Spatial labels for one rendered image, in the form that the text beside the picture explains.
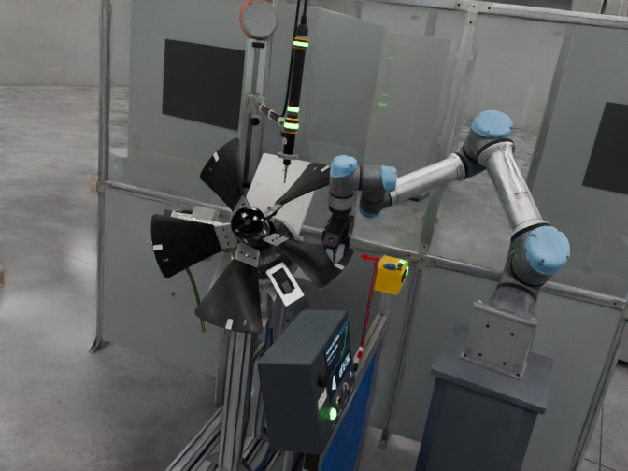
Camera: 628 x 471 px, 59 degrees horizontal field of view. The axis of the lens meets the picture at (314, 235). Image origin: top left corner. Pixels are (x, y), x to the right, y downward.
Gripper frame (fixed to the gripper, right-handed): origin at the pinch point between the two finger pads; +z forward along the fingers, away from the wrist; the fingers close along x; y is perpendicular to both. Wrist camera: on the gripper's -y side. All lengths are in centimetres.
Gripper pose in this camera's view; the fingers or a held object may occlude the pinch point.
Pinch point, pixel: (334, 261)
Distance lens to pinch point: 179.3
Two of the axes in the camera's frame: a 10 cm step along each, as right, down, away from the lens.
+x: -9.4, -2.3, 2.6
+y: 3.4, -5.3, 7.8
